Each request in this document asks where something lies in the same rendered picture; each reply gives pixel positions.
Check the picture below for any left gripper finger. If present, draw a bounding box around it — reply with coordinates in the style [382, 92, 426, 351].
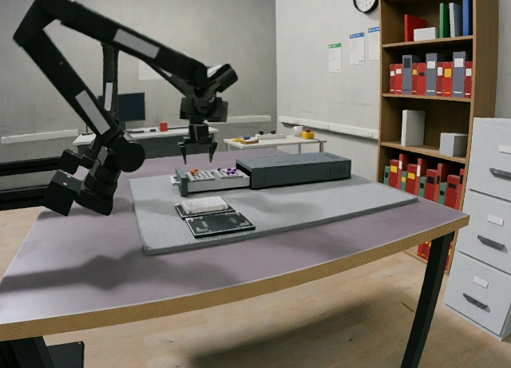
[178, 145, 186, 164]
[208, 144, 217, 163]

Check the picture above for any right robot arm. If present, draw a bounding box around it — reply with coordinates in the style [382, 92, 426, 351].
[14, 0, 239, 208]

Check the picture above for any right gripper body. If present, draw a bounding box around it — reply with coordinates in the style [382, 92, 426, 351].
[180, 94, 228, 121]

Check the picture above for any white sealed plate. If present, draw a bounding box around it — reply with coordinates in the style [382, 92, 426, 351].
[181, 196, 228, 214]

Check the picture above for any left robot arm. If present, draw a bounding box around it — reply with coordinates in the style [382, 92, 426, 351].
[81, 42, 209, 165]

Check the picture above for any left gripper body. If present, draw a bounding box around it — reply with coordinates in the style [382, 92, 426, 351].
[178, 122, 217, 146]

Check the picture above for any white block with round holes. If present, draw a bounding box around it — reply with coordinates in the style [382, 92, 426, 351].
[213, 168, 244, 180]

